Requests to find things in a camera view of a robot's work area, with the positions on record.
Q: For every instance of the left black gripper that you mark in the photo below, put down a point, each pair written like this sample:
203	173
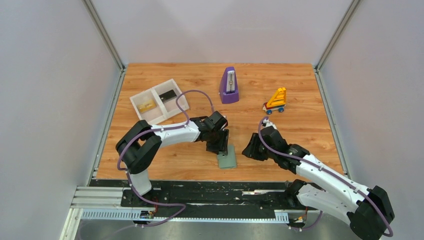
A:
222	146

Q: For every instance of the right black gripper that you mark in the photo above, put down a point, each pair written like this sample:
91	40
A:
250	151

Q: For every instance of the green card holder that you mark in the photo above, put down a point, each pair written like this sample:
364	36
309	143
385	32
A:
227	161

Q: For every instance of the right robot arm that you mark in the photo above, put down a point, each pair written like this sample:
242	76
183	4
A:
367	211

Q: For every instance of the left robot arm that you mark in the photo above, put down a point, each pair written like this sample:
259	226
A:
138	147

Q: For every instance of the black card in tray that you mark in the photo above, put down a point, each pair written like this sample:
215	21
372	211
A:
167	96

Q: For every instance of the gold card in tray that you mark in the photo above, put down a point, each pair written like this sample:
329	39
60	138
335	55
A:
146	106

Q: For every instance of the purple metronome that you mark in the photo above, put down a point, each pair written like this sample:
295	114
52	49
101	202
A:
228	88

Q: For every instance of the yellow toy car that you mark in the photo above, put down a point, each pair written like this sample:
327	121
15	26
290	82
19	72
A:
277	102

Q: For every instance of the white two-compartment tray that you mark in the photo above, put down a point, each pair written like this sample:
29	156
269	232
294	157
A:
163	111

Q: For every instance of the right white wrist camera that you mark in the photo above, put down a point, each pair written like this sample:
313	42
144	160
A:
267	123

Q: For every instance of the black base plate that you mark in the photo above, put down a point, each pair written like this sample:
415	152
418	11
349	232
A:
220	200

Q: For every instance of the aluminium slotted rail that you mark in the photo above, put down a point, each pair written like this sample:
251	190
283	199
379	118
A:
103	203

